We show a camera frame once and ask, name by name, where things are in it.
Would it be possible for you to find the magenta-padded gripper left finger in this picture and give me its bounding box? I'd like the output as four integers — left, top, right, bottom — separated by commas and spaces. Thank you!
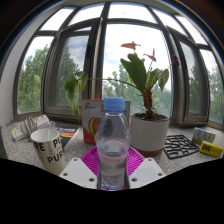
59, 146, 101, 190

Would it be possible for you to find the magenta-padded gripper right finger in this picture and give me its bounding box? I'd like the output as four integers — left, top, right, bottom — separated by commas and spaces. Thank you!
125, 146, 167, 190

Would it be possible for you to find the clear blue-capped water bottle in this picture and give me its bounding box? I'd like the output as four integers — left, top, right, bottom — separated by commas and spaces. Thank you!
94, 97, 132, 191

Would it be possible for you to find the cream mug with black lettering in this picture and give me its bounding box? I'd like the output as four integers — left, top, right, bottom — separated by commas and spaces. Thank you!
29, 127, 68, 177

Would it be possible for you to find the dark book with colourful cover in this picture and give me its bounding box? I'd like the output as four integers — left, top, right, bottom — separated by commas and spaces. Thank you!
56, 125, 81, 153

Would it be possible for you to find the potted red-flowered plant, white pot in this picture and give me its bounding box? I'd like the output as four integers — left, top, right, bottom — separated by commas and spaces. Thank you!
64, 40, 181, 158

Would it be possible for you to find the black openwork trivet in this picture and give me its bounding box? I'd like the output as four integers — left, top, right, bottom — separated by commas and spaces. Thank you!
162, 134, 200, 160

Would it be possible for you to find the red and white cardboard box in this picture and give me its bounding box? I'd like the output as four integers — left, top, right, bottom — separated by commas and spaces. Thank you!
81, 98, 131, 145

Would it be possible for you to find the small blue patterned box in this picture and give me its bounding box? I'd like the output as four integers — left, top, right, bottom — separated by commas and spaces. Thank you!
192, 126, 217, 145

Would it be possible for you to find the long yellow box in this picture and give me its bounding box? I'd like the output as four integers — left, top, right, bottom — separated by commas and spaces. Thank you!
198, 140, 224, 159

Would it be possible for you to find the brown-framed bay window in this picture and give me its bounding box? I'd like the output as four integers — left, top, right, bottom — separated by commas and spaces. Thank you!
13, 1, 224, 126

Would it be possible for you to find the coiled beige rope bundle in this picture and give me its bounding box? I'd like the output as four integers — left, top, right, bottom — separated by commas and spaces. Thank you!
23, 115, 43, 136

